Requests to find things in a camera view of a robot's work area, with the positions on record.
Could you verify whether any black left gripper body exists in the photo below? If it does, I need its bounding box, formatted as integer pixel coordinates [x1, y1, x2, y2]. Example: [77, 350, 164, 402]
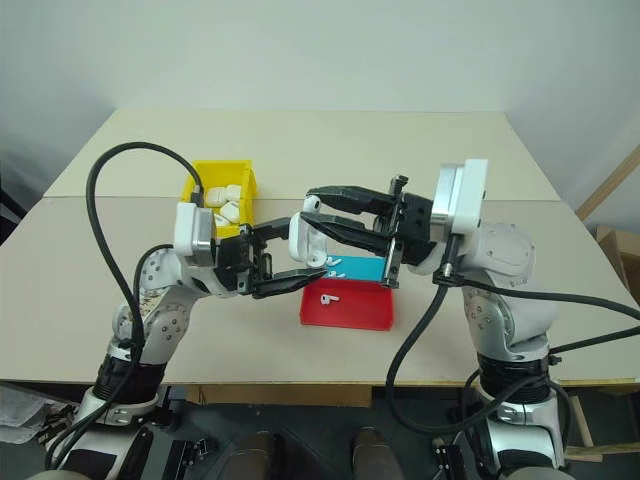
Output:
[214, 224, 274, 297]

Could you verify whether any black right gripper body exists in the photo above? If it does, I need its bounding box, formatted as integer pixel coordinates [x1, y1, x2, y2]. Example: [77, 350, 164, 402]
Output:
[381, 174, 439, 290]

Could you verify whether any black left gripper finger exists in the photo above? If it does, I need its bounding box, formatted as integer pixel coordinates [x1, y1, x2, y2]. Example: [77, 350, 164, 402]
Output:
[252, 216, 293, 251]
[251, 268, 327, 301]

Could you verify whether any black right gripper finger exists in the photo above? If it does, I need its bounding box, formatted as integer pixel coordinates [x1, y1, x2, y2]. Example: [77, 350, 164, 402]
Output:
[298, 211, 395, 258]
[306, 185, 402, 217]

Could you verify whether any yellow plastic bin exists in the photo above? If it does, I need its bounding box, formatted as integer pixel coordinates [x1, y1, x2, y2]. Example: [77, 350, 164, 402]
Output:
[180, 159, 260, 239]

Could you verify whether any blue tray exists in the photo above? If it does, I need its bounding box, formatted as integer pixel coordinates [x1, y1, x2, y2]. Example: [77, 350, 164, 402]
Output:
[323, 255, 389, 285]

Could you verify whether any red tray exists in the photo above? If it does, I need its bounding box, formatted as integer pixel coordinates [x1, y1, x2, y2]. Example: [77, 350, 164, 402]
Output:
[298, 278, 397, 333]

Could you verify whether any wooden beam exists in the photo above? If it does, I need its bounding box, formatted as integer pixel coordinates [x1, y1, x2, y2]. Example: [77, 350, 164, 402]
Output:
[576, 146, 640, 222]

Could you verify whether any brown cardboard box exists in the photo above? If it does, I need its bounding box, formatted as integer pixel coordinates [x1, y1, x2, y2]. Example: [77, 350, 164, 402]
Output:
[594, 224, 640, 302]

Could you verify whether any crumpled clear plastic bag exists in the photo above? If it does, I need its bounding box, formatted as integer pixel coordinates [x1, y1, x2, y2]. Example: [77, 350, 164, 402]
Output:
[0, 382, 76, 447]

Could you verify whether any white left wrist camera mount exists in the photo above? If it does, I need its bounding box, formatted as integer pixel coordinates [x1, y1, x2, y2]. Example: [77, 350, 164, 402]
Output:
[173, 201, 219, 270]

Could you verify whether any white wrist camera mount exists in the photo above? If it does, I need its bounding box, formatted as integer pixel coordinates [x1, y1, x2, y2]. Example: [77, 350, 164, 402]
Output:
[431, 158, 489, 237]
[173, 201, 219, 270]

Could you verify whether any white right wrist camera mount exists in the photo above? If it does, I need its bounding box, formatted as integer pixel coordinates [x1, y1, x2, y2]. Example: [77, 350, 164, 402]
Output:
[431, 158, 489, 237]

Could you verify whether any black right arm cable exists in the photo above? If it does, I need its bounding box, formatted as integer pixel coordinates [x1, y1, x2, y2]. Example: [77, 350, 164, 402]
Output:
[385, 264, 572, 442]
[458, 277, 640, 320]

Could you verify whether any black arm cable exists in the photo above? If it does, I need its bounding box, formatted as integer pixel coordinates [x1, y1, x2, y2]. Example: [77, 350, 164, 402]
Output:
[385, 264, 572, 442]
[458, 277, 640, 320]
[47, 141, 207, 469]

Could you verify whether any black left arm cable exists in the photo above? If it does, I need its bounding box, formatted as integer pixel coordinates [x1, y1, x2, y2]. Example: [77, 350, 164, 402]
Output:
[47, 141, 207, 469]

